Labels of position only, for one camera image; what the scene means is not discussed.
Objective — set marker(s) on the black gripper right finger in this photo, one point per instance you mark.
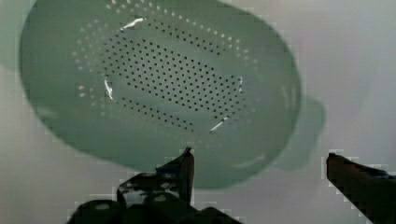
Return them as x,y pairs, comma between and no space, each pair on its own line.
372,191

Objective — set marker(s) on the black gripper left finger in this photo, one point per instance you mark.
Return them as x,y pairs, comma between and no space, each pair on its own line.
181,167

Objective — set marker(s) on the green plastic strainer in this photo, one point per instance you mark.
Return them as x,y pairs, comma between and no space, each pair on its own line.
136,82

